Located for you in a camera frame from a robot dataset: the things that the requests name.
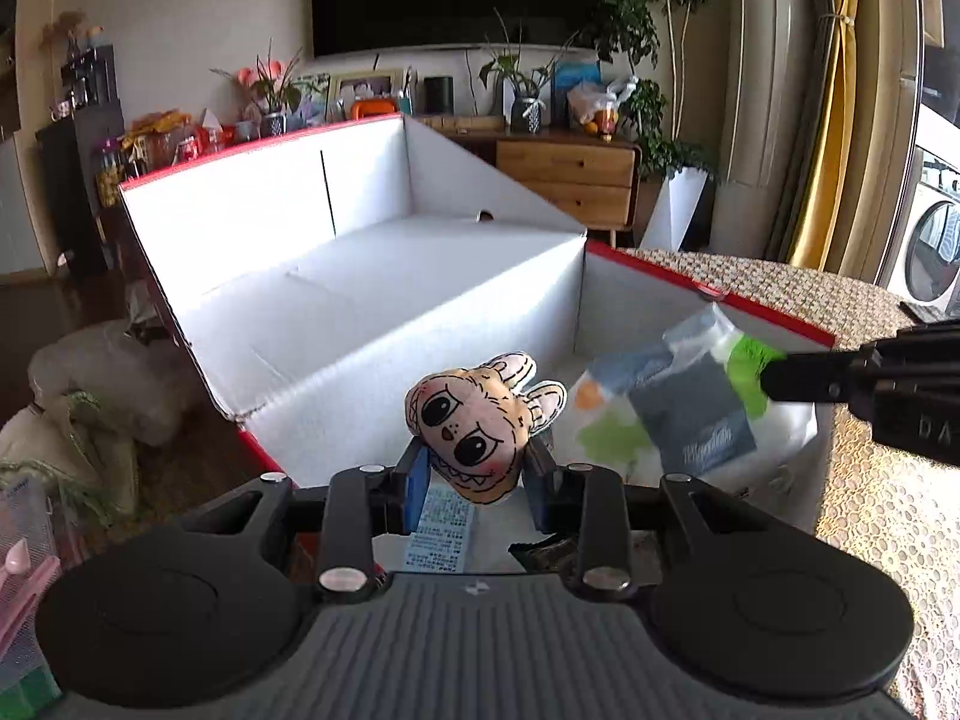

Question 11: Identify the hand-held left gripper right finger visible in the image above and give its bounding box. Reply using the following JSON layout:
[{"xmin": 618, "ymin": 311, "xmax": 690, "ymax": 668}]
[{"xmin": 524, "ymin": 438, "xmax": 819, "ymax": 593}]

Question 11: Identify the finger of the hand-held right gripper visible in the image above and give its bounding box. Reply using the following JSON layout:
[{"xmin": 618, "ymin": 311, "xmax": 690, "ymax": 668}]
[{"xmin": 760, "ymin": 348, "xmax": 879, "ymax": 405}]

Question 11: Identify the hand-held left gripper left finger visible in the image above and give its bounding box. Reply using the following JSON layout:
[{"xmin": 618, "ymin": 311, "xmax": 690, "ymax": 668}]
[{"xmin": 176, "ymin": 438, "xmax": 434, "ymax": 598}]

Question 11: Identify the small light blue carton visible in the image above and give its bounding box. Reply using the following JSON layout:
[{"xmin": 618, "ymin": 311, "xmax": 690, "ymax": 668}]
[{"xmin": 403, "ymin": 483, "xmax": 476, "ymax": 575}]

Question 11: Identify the black snack packet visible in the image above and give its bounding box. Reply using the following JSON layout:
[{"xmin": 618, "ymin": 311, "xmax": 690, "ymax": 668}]
[{"xmin": 509, "ymin": 532, "xmax": 662, "ymax": 587}]

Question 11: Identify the cartoon face plush toy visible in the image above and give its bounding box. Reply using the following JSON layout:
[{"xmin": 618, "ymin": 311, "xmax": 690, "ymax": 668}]
[{"xmin": 404, "ymin": 350, "xmax": 568, "ymax": 506}]

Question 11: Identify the white green tissue pack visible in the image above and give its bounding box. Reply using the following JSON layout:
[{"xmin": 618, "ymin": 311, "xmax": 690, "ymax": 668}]
[{"xmin": 562, "ymin": 303, "xmax": 819, "ymax": 490}]

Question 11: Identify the red cardboard box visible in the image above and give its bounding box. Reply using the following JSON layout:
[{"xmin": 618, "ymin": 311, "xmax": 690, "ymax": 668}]
[{"xmin": 118, "ymin": 112, "xmax": 838, "ymax": 578}]

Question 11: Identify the floral lace tablecloth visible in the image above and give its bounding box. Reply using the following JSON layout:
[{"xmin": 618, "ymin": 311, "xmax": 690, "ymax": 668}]
[{"xmin": 621, "ymin": 247, "xmax": 960, "ymax": 720}]

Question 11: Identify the white washing machine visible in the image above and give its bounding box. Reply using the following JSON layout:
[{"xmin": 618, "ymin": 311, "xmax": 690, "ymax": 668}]
[{"xmin": 876, "ymin": 100, "xmax": 960, "ymax": 317}]

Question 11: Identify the white tall planter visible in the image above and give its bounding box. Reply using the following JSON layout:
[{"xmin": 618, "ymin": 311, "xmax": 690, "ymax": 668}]
[{"xmin": 637, "ymin": 164, "xmax": 710, "ymax": 253}]

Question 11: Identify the yellow curtain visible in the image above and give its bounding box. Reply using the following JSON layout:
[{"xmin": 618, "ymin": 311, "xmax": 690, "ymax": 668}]
[{"xmin": 786, "ymin": 0, "xmax": 872, "ymax": 272}]

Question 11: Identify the wooden drawer cabinet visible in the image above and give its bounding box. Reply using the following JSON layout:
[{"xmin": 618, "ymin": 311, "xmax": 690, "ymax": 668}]
[{"xmin": 494, "ymin": 136, "xmax": 643, "ymax": 230}]

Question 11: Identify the white plastic bag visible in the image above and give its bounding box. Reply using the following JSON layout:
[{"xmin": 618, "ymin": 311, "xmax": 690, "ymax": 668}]
[{"xmin": 28, "ymin": 318, "xmax": 197, "ymax": 445}]

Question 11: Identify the large green houseplant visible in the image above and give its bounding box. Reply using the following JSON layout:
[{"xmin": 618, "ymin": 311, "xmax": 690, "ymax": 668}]
[{"xmin": 576, "ymin": 0, "xmax": 726, "ymax": 182}]

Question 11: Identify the bag of fruit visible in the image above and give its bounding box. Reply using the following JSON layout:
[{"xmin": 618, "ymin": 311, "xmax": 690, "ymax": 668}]
[{"xmin": 567, "ymin": 76, "xmax": 639, "ymax": 143}]

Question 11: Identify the orange tissue box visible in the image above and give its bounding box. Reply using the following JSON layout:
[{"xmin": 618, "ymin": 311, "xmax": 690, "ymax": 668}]
[{"xmin": 350, "ymin": 95, "xmax": 403, "ymax": 122}]

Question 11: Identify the black cylinder speaker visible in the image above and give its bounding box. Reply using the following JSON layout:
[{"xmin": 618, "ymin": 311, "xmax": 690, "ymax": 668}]
[{"xmin": 423, "ymin": 74, "xmax": 457, "ymax": 118}]

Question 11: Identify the patterned pot plant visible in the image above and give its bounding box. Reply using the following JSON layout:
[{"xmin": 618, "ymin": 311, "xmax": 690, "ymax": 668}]
[{"xmin": 478, "ymin": 10, "xmax": 580, "ymax": 133}]

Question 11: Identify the pink flower plant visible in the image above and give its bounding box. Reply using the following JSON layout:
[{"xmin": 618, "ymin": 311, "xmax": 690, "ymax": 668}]
[{"xmin": 209, "ymin": 51, "xmax": 309, "ymax": 138}]

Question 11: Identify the black side cabinet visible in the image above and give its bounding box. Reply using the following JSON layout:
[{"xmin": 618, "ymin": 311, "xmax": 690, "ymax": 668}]
[{"xmin": 35, "ymin": 100, "xmax": 129, "ymax": 280}]

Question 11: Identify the photo frame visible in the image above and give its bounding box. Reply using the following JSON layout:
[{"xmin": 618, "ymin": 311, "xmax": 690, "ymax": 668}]
[{"xmin": 329, "ymin": 68, "xmax": 407, "ymax": 122}]

